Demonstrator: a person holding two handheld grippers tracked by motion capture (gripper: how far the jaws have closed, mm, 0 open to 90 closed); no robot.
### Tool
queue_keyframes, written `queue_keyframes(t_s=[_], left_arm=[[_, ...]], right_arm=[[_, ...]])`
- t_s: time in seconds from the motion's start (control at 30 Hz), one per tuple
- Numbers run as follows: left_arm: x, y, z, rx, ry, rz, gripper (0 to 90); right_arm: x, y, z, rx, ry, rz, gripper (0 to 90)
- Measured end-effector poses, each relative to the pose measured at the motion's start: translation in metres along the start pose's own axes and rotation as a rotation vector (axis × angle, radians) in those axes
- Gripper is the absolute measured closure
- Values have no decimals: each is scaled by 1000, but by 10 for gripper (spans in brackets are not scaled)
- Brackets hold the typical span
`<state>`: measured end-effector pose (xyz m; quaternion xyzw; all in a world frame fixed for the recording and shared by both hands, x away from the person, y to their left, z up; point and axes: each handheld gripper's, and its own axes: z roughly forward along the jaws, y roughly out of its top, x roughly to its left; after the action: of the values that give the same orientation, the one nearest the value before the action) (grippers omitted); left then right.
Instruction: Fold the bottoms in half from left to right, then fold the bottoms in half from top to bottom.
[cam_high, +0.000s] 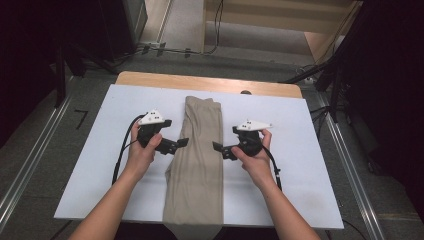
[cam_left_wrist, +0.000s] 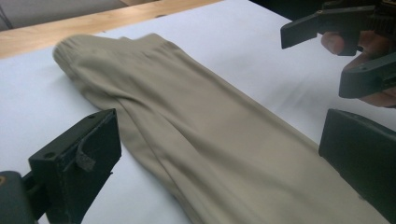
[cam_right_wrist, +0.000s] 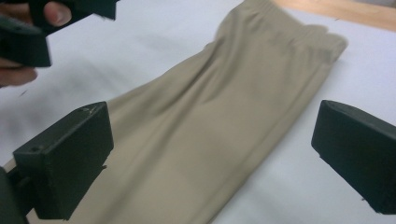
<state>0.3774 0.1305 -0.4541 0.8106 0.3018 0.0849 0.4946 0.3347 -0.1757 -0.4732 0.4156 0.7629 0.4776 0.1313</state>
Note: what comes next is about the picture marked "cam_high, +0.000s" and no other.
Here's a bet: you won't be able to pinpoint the metal floor rail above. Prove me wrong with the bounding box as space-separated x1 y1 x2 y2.
0 94 73 232
319 93 388 240

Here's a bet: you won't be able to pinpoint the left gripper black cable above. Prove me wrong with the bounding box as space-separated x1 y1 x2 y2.
111 114 146 185

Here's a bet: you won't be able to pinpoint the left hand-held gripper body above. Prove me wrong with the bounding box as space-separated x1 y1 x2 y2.
137 109 180 155

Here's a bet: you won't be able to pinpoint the person's dark clothing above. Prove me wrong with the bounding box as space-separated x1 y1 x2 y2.
113 221 281 240

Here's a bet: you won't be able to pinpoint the person's right hand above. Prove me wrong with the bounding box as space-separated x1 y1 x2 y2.
231 129 275 191

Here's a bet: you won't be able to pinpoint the wooden shelf unit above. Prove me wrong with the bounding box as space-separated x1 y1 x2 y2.
201 0 364 64

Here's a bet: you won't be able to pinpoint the person's left hand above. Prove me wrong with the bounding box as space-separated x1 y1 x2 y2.
124 122 164 183

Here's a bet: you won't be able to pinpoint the white power strip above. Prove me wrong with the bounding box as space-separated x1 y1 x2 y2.
138 40 168 56

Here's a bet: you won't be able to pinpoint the white table mat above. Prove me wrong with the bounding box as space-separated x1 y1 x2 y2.
53 83 345 230

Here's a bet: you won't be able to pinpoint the black hanging cable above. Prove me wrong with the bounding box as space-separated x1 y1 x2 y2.
203 0 225 56

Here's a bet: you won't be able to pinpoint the black metal stand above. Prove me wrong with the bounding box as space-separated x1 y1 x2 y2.
283 49 355 124
54 42 118 108

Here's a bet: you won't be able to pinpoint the beige pants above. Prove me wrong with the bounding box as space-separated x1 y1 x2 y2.
162 95 225 240

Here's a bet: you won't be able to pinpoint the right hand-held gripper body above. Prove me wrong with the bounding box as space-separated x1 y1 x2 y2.
220 119 273 160

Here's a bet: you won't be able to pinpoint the dark cabinet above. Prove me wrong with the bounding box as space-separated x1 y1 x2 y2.
96 0 149 63

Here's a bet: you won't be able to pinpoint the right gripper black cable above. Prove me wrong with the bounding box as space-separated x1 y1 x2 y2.
262 145 284 192

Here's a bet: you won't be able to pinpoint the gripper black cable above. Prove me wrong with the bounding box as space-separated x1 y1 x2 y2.
111 114 146 185
262 145 284 192

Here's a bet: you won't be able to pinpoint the black floor cables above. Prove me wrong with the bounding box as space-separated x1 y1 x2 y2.
309 104 334 141

